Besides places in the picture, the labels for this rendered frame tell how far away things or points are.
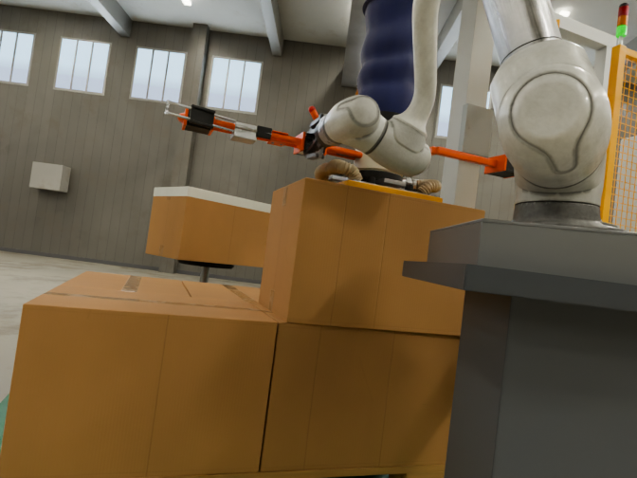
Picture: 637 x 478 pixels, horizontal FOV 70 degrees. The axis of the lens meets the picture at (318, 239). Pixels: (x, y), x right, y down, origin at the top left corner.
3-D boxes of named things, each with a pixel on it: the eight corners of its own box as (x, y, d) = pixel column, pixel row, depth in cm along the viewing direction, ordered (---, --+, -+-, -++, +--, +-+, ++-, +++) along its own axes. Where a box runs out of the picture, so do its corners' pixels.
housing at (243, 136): (251, 145, 141) (253, 131, 141) (257, 140, 134) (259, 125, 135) (229, 140, 138) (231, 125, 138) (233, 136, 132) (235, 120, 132)
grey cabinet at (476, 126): (483, 158, 284) (488, 112, 285) (489, 157, 279) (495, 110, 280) (457, 153, 277) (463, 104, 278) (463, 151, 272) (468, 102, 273)
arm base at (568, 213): (650, 239, 84) (652, 210, 84) (537, 228, 82) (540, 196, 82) (582, 242, 102) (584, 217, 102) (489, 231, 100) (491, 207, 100)
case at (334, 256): (407, 316, 179) (418, 215, 180) (471, 337, 141) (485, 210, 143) (258, 303, 160) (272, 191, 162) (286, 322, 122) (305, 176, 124)
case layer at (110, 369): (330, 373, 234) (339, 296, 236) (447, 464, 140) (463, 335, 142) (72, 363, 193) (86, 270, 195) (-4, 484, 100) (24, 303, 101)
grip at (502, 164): (504, 178, 145) (506, 163, 145) (525, 175, 137) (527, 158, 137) (483, 174, 142) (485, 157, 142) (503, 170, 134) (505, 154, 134)
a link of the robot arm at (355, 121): (315, 134, 117) (356, 158, 121) (339, 119, 102) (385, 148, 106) (332, 98, 118) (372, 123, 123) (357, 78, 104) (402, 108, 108)
